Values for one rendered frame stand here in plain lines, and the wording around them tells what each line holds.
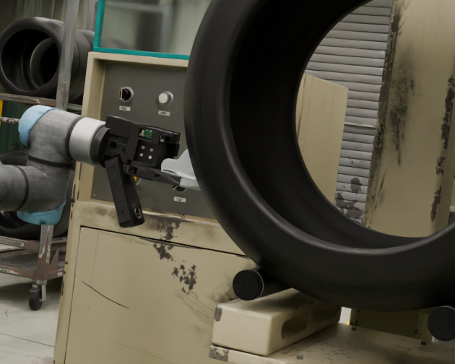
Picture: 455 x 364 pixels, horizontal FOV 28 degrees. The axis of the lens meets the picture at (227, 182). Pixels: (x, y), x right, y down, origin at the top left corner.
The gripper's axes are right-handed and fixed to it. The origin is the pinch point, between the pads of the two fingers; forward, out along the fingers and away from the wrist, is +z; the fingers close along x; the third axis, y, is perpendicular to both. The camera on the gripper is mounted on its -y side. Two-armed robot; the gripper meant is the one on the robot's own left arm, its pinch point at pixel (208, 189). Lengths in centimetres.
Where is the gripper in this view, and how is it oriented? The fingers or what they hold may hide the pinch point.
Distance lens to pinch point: 141.1
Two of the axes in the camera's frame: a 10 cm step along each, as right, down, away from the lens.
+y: 2.3, -9.7, -1.0
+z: 8.8, 2.5, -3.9
